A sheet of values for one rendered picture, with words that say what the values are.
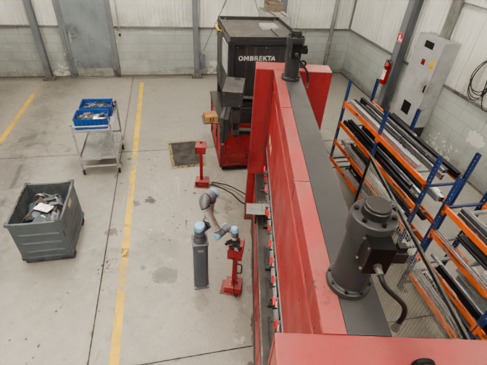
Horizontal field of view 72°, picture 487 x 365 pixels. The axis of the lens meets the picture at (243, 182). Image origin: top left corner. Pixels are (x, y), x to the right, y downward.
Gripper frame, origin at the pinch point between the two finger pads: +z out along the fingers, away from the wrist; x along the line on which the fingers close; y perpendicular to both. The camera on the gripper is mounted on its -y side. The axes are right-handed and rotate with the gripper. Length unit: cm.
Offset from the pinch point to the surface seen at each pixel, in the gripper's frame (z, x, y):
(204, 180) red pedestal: 57, 193, -87
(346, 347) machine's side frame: -150, -169, 80
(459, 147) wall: 60, 361, 364
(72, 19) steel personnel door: -108, 582, -504
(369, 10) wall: -98, 773, 223
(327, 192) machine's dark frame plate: -150, -75, 77
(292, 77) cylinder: -155, 101, 48
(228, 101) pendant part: -109, 139, -28
